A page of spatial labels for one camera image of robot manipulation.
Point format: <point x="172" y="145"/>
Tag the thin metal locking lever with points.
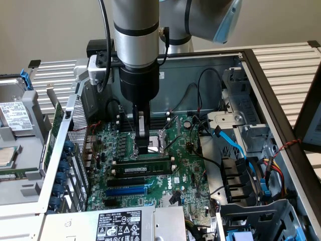
<point x="156" y="150"/>
<point x="129" y="123"/>

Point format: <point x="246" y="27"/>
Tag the silver hard disk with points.
<point x="15" y="115"/>

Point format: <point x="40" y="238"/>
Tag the short black expansion slot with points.
<point x="110" y="203"/>

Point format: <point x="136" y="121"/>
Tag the silver disk bay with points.
<point x="225" y="120"/>

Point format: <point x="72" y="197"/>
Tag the black RAM slot white latches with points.
<point x="156" y="117"/>
<point x="172" y="159"/>
<point x="156" y="124"/>
<point x="113" y="172"/>

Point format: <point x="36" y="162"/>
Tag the green RAM stick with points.
<point x="12" y="175"/>
<point x="155" y="167"/>

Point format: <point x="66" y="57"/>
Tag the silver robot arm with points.
<point x="135" y="45"/>

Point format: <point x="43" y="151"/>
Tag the black angled plug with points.
<point x="175" y="197"/>

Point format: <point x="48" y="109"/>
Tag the black box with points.
<point x="94" y="47"/>

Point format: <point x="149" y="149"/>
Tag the silver CPU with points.
<point x="7" y="157"/>

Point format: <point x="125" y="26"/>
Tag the blue plastic clip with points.
<point x="265" y="188"/>

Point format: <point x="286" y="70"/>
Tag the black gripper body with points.
<point x="139" y="82"/>

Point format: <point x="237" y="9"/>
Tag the round coin battery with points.
<point x="187" y="123"/>

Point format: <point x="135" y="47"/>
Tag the black table end cap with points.
<point x="314" y="43"/>
<point x="34" y="63"/>

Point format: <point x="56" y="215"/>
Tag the green graphics card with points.
<point x="54" y="130"/>

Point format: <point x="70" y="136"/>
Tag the silver chipset heatsink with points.
<point x="165" y="200"/>

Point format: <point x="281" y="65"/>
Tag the black framed monitor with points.
<point x="313" y="125"/>

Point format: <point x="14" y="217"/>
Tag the metal socket cover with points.
<point x="176" y="119"/>

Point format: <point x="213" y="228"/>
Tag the blue expansion slot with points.
<point x="125" y="192"/>

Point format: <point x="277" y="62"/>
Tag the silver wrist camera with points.
<point x="95" y="72"/>

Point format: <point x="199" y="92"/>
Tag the long black expansion slot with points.
<point x="125" y="182"/>

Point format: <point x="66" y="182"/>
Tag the white case label sticker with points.
<point x="163" y="75"/>

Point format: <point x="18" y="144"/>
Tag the green Dell motherboard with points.
<point x="185" y="163"/>

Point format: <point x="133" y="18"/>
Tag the grey drive cage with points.
<point x="283" y="208"/>

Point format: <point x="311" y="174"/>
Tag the black fan shroud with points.
<point x="235" y="175"/>

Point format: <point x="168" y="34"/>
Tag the silver power supply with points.
<point x="80" y="226"/>

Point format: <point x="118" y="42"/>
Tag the CPU socket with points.
<point x="155" y="141"/>

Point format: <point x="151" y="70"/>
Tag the open PC case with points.
<point x="180" y="75"/>

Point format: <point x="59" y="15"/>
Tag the blue disk caddy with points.
<point x="26" y="80"/>

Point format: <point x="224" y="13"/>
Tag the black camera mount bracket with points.
<point x="101" y="60"/>

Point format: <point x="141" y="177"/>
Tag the grey parts rack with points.
<point x="32" y="150"/>

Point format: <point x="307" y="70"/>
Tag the blue card retention clip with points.
<point x="55" y="202"/>
<point x="61" y="178"/>
<point x="58" y="190"/>
<point x="64" y="166"/>
<point x="69" y="146"/>

